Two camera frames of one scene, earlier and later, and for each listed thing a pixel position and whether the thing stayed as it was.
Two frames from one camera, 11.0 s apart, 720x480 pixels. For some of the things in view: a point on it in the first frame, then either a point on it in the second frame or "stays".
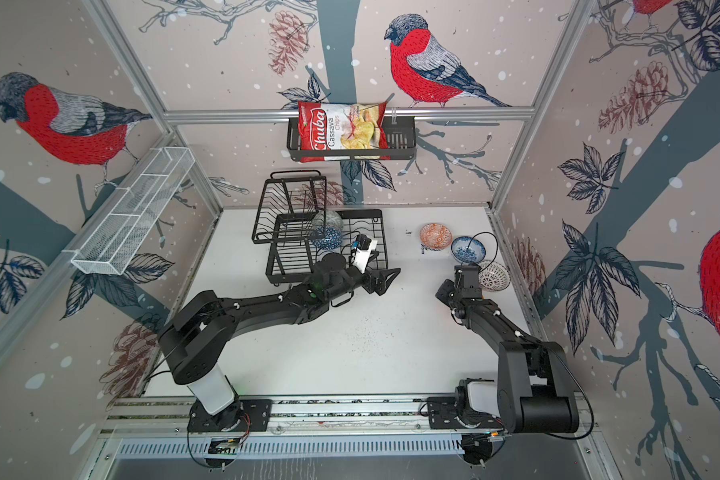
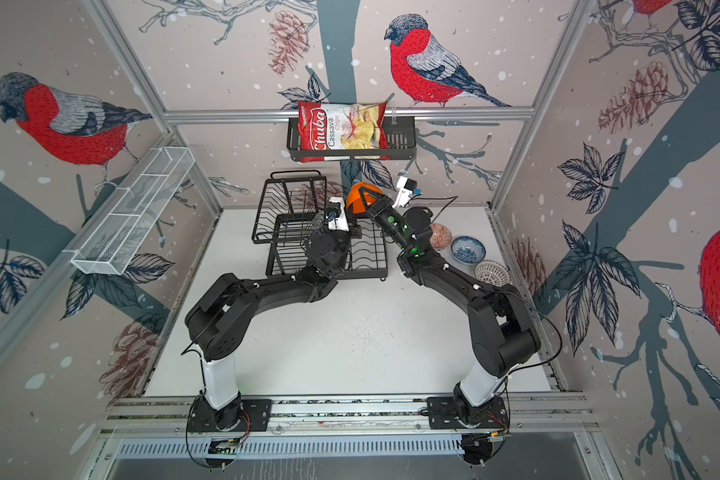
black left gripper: [380, 286] to [352, 230]
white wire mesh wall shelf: [111, 241] stays
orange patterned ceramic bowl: [435, 236] stays
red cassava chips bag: [342, 126] stays
